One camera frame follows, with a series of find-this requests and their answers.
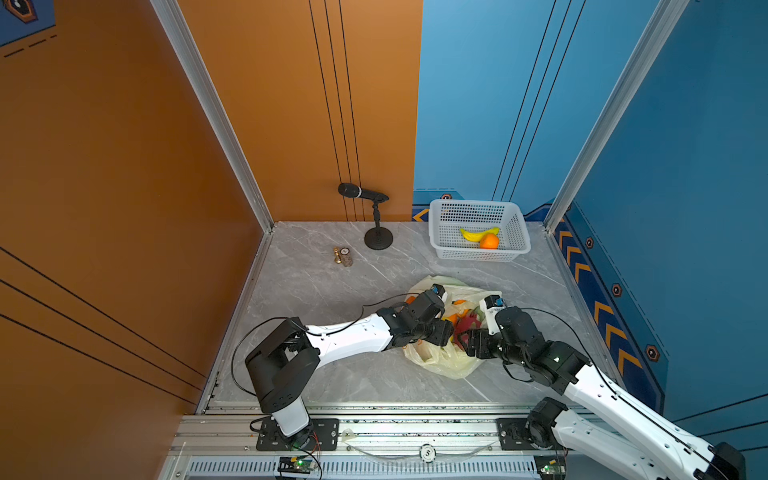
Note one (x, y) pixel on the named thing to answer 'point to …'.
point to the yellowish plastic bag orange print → (462, 298)
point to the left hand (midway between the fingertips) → (447, 325)
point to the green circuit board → (296, 465)
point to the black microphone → (353, 191)
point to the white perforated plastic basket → (446, 218)
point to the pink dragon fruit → (467, 322)
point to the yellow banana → (477, 236)
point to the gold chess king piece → (337, 259)
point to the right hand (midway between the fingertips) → (465, 336)
